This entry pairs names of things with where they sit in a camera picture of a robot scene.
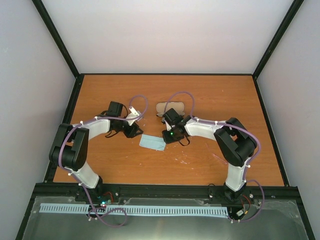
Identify light blue cleaning cloth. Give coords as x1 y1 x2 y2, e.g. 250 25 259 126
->
139 134 166 151

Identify plaid glasses case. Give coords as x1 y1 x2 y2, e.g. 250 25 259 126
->
156 101 185 117

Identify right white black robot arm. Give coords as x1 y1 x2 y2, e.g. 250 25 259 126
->
162 108 260 202

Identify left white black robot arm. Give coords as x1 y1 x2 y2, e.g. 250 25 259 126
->
49 101 143 202

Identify pink transparent sunglasses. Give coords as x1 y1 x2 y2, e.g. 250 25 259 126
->
205 142 228 165

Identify metal front plate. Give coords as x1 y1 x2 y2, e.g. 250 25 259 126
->
22 197 308 240

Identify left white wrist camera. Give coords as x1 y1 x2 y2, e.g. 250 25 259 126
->
125 106 141 126

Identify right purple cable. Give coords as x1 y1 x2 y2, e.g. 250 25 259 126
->
163 91 265 224

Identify left black frame post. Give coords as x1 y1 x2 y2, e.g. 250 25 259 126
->
31 0 81 78

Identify black frame post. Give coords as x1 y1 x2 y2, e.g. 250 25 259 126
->
31 0 81 78
252 0 305 78

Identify light blue slotted cable duct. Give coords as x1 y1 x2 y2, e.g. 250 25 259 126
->
38 203 229 218

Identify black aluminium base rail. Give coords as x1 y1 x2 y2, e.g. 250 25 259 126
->
31 182 301 204

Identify right black frame post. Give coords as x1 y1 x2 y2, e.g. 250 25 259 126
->
252 0 305 78

